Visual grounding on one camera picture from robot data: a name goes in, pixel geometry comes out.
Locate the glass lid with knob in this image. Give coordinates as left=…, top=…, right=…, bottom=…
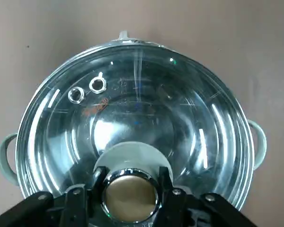
left=15, top=39, right=254, bottom=225

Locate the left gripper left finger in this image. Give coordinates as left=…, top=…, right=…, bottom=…
left=0, top=166, right=105, bottom=227

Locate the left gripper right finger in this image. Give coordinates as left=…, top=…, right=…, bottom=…
left=158, top=166, right=258, bottom=227

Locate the pale green steel pot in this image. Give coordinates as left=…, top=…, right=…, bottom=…
left=0, top=30, right=268, bottom=215

